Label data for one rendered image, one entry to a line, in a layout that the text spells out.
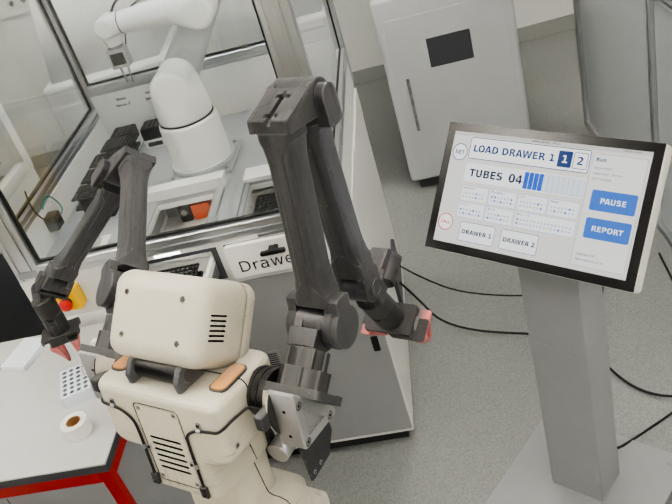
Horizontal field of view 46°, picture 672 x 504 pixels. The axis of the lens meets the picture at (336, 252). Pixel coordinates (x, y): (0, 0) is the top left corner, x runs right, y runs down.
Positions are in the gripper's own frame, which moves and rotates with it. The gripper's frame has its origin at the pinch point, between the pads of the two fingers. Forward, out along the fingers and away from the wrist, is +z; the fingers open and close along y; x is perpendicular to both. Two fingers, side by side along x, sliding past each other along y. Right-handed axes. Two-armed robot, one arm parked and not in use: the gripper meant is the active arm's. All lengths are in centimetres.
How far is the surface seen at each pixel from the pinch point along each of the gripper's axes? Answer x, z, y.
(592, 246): 54, -14, -124
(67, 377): -0.6, 6.2, 5.0
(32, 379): -11.2, 9.6, 17.7
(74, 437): 22.2, 8.7, 3.1
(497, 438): 3, 87, -107
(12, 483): 26.3, 12.0, 20.5
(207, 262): -20.0, -1.5, -40.3
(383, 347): -8, 42, -81
